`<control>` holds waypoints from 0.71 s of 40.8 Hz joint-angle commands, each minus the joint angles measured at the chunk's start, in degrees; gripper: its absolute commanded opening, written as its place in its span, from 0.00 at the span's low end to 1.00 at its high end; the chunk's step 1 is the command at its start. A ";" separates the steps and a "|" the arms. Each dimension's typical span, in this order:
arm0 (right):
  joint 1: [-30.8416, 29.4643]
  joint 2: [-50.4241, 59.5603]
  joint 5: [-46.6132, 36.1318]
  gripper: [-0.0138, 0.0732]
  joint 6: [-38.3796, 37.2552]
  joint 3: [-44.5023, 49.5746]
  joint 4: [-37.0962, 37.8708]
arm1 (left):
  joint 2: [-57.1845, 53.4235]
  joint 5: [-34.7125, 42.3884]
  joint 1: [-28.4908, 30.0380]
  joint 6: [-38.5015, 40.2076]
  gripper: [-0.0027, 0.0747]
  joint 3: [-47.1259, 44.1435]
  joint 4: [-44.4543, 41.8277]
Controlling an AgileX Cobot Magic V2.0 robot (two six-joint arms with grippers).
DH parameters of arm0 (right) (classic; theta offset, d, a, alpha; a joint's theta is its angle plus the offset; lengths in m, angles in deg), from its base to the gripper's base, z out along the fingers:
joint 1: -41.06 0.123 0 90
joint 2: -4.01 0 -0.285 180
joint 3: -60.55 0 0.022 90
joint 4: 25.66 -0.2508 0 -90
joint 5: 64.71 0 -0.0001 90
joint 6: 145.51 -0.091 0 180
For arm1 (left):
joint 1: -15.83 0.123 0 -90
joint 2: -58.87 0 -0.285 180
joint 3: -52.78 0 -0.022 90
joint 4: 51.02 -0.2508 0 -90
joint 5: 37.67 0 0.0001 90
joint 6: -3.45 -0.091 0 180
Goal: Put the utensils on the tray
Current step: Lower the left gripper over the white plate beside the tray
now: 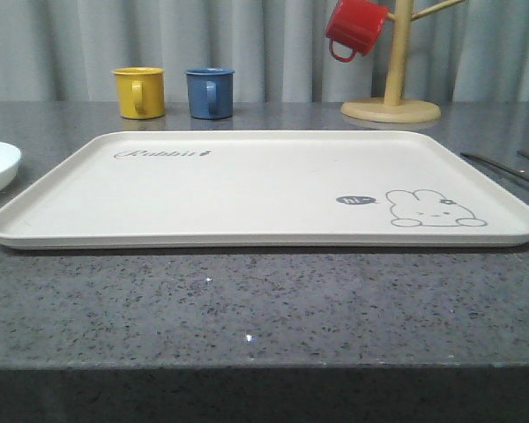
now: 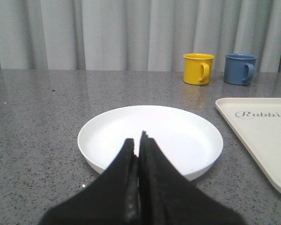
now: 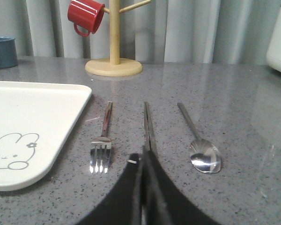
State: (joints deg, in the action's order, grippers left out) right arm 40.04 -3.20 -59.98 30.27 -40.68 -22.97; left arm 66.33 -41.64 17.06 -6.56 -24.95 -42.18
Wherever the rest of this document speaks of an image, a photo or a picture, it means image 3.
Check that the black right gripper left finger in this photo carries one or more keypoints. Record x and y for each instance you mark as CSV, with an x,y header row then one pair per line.
x,y
122,205

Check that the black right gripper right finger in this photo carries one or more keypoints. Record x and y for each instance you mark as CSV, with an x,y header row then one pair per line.
x,y
163,202

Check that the silver metal fork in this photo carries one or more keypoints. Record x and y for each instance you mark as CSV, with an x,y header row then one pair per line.
x,y
101,146

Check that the silver metal spoon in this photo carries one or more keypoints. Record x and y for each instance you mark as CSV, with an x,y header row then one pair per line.
x,y
204,156

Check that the cream rabbit tray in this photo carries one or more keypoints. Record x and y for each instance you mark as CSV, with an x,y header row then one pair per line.
x,y
35,121

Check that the wooden mug tree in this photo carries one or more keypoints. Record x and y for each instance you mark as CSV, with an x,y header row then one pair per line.
x,y
115,66

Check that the grey curtain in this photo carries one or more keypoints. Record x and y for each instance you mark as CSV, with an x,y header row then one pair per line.
x,y
200,31

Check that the red enamel mug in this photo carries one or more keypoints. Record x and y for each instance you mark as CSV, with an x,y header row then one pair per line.
x,y
86,16

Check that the blue enamel mug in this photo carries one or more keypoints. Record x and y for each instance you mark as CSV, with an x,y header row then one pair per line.
x,y
8,55

